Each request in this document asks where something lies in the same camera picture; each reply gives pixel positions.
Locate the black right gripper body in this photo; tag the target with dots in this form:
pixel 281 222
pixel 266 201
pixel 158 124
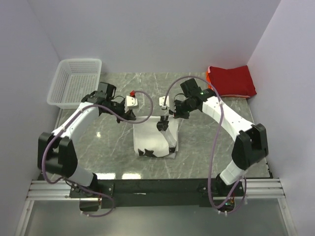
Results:
pixel 183 108

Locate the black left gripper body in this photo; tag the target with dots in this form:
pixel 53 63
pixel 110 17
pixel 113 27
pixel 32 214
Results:
pixel 118 108

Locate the white t shirt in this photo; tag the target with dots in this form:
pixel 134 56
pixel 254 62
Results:
pixel 157 137

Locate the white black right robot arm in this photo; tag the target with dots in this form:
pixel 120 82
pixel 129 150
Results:
pixel 250 140

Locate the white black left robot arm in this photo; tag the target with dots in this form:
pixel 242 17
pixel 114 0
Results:
pixel 56 151

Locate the white plastic basket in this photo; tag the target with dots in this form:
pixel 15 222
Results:
pixel 74 79

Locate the folded red t shirt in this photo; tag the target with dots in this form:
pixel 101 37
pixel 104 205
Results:
pixel 232 79

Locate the black base crossbar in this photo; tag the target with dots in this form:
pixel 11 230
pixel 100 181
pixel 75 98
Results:
pixel 153 193

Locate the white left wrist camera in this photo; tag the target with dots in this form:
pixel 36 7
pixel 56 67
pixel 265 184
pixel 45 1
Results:
pixel 131 102

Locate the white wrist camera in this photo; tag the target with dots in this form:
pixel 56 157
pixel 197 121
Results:
pixel 164 102
pixel 131 102

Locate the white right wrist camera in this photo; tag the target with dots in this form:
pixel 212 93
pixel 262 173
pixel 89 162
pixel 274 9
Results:
pixel 164 102

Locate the aluminium rail frame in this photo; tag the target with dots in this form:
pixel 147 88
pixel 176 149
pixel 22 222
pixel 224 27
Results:
pixel 254 188

